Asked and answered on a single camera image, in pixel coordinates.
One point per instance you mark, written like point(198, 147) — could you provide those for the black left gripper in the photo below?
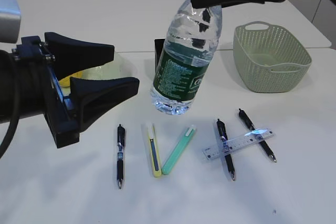
point(40, 92)

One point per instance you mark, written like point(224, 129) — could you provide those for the yellow pear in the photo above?
point(65, 82)

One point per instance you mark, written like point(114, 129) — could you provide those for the clear plastic water bottle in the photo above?
point(191, 41)

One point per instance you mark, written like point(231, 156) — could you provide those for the yellow utility knife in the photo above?
point(148, 133)

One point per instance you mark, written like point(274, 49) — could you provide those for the mint green utility knife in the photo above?
point(178, 149)

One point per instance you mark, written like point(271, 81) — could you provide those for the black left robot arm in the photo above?
point(10, 95)

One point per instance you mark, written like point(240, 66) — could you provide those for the green wavy glass plate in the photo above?
point(118, 68)

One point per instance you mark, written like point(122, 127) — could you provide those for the black pen left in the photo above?
point(120, 155)

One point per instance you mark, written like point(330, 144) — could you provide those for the black pen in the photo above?
point(248, 123)
point(120, 155)
point(223, 137)

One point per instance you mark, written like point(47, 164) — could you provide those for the black square pen holder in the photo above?
point(158, 44)

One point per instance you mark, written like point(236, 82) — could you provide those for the green plastic woven basket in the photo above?
point(276, 46)

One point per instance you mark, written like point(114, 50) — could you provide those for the black pen right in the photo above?
point(248, 123)

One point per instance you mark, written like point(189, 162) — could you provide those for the black pen middle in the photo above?
point(223, 137)

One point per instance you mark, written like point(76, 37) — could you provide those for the clear plastic ruler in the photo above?
point(238, 143)

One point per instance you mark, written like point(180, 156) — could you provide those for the silver blue wrist camera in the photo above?
point(10, 21)

